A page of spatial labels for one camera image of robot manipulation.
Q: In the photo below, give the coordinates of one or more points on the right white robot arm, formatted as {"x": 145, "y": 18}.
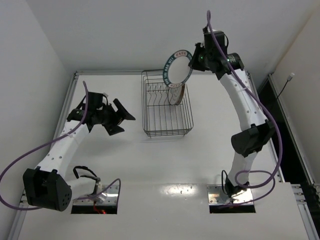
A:
{"x": 256, "y": 129}

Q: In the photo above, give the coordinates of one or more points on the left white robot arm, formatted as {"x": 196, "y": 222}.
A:
{"x": 45, "y": 185}

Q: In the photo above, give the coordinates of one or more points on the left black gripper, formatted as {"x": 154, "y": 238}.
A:
{"x": 116, "y": 119}

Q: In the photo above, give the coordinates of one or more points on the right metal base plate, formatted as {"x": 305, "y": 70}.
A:
{"x": 216, "y": 197}

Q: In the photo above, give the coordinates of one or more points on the grey rimmed white plate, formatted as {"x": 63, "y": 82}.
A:
{"x": 170, "y": 96}

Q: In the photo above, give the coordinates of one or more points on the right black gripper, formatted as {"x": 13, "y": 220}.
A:
{"x": 197, "y": 59}

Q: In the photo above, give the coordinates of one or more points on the orange sunburst pattern plate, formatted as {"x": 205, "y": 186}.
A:
{"x": 178, "y": 94}

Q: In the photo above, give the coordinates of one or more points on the black wire dish rack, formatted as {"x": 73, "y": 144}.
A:
{"x": 159, "y": 118}

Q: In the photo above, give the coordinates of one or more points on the blue rimmed plate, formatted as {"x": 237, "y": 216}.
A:
{"x": 176, "y": 70}

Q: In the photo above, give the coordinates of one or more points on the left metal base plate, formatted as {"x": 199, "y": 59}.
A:
{"x": 107, "y": 198}

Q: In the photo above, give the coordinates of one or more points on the metal base plate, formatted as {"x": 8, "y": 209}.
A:
{"x": 107, "y": 198}
{"x": 216, "y": 197}

